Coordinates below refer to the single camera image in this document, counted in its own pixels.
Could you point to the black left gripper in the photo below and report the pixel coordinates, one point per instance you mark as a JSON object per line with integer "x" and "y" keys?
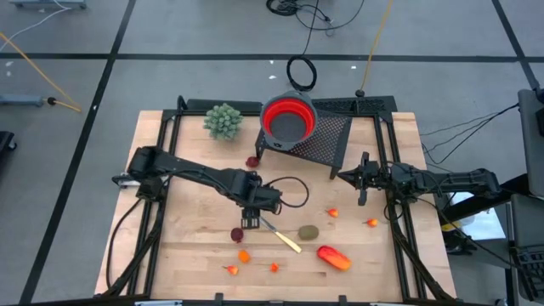
{"x": 265, "y": 197}

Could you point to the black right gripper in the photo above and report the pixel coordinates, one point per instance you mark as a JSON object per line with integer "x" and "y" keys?
{"x": 374, "y": 176}

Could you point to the dark red plum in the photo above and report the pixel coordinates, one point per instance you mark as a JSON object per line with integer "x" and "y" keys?
{"x": 252, "y": 162}
{"x": 236, "y": 234}

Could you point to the orange bell pepper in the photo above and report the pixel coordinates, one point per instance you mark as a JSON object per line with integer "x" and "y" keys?
{"x": 244, "y": 256}

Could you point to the small red orange pear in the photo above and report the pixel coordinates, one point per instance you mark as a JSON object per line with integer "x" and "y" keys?
{"x": 274, "y": 267}

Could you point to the brown green kiwi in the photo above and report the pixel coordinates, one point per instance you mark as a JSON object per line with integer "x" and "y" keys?
{"x": 308, "y": 232}

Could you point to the red collapsible bowl grey rim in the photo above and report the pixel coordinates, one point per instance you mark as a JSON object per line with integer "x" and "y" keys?
{"x": 289, "y": 127}

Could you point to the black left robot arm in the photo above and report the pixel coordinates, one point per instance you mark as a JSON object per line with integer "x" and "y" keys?
{"x": 191, "y": 170}

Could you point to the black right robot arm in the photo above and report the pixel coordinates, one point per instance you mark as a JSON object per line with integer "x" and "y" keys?
{"x": 446, "y": 178}

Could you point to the black perforated metal shelf riser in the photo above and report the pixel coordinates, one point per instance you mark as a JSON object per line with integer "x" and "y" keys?
{"x": 327, "y": 140}

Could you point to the pale yellow banana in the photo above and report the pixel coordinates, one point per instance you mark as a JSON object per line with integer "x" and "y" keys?
{"x": 289, "y": 244}

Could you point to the green succulent plant in pot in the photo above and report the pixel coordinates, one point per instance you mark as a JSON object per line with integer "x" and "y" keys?
{"x": 223, "y": 121}

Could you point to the black keyboard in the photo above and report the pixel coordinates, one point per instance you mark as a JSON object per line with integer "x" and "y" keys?
{"x": 531, "y": 272}

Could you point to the black floor object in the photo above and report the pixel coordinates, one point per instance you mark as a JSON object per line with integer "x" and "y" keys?
{"x": 5, "y": 142}

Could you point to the grey stand foot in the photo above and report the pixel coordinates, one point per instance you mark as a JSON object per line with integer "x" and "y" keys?
{"x": 21, "y": 100}
{"x": 47, "y": 4}

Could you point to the black aluminium rig frame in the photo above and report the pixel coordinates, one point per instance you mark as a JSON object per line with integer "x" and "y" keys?
{"x": 221, "y": 105}

